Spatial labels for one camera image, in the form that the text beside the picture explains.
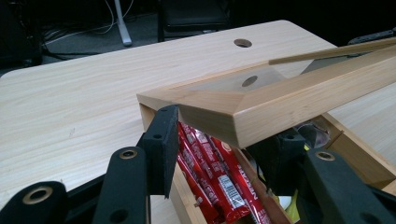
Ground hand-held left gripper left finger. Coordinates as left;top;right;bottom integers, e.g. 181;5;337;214
135;105;180;200

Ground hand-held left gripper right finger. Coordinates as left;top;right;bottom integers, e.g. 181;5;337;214
245;128;308;198

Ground wooden glass-pane box lid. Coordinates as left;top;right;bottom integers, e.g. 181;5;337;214
135;36;396;150

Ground wooden tea box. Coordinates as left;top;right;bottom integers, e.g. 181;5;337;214
138;102;396;224

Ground red stick sachet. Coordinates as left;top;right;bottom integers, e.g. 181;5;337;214
176;153;220;224
207;135;273;224
177;121;251;224

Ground white packet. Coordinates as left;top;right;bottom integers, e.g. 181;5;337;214
276;193;292;210

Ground dark foil packets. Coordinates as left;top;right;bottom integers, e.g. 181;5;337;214
292;120;332;149

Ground white desk leg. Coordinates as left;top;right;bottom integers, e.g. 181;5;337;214
113;0;134;48

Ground dark cabinet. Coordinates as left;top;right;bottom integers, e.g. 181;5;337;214
0;0;44;68

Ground round table cable hole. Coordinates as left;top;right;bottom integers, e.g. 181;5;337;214
233;37;253;49

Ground white cables on floor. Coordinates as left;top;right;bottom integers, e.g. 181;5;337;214
42;0;135;47

